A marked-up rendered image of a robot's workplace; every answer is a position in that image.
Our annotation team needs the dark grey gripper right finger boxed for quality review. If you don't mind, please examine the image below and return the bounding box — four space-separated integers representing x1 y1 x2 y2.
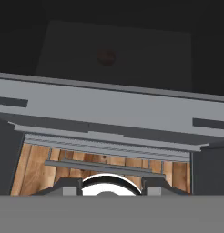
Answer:
141 177 191 197

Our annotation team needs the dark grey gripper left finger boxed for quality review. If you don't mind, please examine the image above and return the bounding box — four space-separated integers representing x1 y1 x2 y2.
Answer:
31 177 84 197

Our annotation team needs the grey fridge lower door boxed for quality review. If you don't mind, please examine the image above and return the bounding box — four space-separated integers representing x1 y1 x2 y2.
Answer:
0 72 224 164

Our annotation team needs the dark translucent fridge drawer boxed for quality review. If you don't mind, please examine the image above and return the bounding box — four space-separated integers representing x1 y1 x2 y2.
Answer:
35 20 194 93

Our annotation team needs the white and black round thing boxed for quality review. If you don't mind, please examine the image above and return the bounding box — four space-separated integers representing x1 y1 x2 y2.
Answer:
81 173 143 197

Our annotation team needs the red round fruit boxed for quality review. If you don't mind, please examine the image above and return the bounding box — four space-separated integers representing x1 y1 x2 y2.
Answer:
97 49 117 67

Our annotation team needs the grey bar handle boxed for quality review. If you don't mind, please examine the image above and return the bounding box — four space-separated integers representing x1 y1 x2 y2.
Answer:
44 159 167 179

